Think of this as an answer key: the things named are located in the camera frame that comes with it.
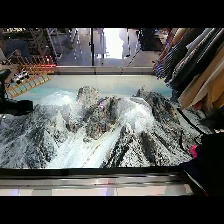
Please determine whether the black garment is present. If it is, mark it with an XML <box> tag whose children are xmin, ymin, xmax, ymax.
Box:
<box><xmin>178</xmin><ymin>114</ymin><xmax>224</xmax><ymax>197</ymax></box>

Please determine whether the row of hanging clothes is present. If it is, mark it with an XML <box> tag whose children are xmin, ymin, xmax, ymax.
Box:
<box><xmin>152</xmin><ymin>27</ymin><xmax>214</xmax><ymax>83</ymax></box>

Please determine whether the pink garment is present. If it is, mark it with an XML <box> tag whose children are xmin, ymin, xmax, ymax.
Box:
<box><xmin>188</xmin><ymin>144</ymin><xmax>199</xmax><ymax>159</ymax></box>

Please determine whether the beige garment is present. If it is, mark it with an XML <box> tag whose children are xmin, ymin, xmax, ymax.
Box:
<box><xmin>178</xmin><ymin>49</ymin><xmax>224</xmax><ymax>110</ymax></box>

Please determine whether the dark grey garment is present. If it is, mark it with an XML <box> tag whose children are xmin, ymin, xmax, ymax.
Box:
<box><xmin>169</xmin><ymin>29</ymin><xmax>224</xmax><ymax>93</ymax></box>

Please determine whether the silver frame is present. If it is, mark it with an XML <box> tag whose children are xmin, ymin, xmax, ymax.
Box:
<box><xmin>0</xmin><ymin>172</ymin><xmax>208</xmax><ymax>197</ymax></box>

